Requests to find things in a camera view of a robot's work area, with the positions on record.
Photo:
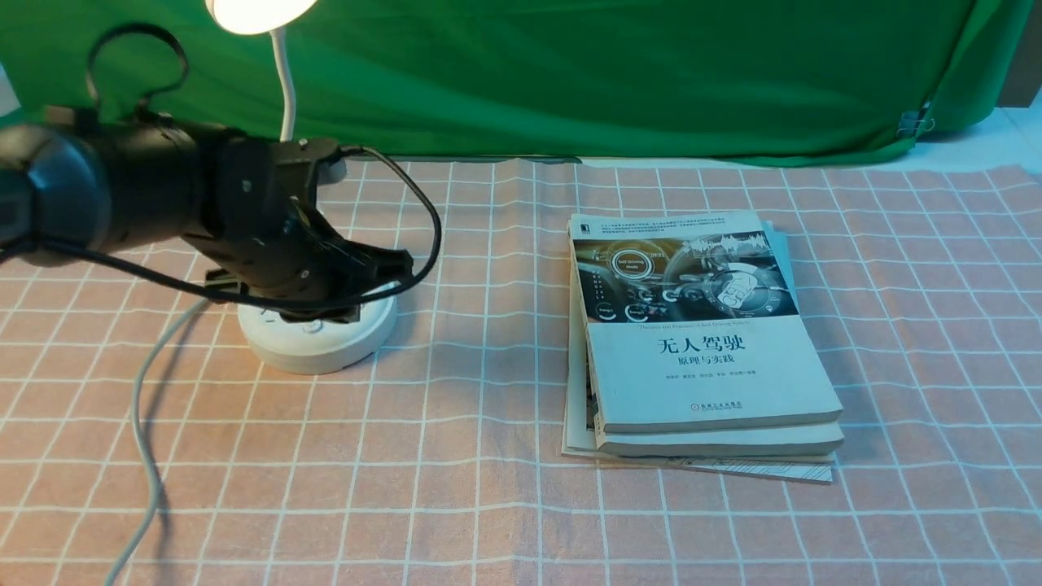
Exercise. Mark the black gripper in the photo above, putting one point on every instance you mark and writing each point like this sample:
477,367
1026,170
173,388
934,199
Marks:
262,229

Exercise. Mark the white desk lamp with sockets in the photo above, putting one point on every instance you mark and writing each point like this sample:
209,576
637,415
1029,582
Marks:
316,347

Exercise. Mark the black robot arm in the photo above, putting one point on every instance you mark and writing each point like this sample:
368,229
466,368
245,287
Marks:
198,208

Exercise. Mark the pink checkered tablecloth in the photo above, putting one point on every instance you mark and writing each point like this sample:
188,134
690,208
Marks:
438,461

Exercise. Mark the bottom thin booklet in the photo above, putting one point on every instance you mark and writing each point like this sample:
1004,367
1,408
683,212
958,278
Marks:
578,435

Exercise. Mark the top white paperback book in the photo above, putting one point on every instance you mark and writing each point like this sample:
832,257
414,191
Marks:
700,358

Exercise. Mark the green backdrop cloth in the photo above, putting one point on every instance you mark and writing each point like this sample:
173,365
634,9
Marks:
774,83

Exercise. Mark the middle white book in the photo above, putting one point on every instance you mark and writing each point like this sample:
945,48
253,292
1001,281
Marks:
733,442

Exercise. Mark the metal binder clip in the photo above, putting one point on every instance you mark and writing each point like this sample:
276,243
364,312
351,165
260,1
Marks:
914,124

